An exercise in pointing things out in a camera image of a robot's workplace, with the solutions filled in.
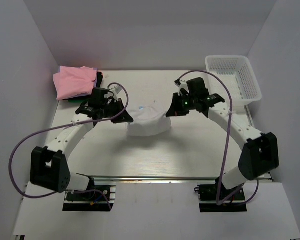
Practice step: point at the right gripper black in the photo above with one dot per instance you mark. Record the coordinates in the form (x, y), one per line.
(175, 110)

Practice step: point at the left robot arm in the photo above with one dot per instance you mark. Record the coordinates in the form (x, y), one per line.
(49, 164)

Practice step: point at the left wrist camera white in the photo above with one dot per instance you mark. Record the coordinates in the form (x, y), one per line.
(115, 90)

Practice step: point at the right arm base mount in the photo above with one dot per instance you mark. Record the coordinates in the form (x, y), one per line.
(207, 195)

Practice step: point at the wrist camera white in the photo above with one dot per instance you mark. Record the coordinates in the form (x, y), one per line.
(115, 90)
(182, 87)

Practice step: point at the black folded t shirt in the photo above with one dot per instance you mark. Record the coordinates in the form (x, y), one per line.
(97, 83)

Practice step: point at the pink folded t shirt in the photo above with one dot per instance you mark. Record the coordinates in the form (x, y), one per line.
(70, 82)

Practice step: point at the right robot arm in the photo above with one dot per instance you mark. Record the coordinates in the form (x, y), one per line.
(259, 151)

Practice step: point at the lavender folded t shirt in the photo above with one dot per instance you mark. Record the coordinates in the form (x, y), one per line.
(88, 80)

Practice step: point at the white t shirt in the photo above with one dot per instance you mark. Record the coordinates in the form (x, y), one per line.
(148, 120)

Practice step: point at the green folded t shirt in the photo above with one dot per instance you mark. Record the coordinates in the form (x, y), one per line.
(76, 101)

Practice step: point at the white plastic basket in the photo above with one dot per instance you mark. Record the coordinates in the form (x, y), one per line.
(237, 74)

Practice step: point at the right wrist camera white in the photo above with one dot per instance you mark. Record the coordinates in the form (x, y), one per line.
(182, 87)

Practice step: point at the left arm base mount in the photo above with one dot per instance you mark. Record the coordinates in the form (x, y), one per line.
(101, 200)

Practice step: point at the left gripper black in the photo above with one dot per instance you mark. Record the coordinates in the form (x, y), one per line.
(124, 117)

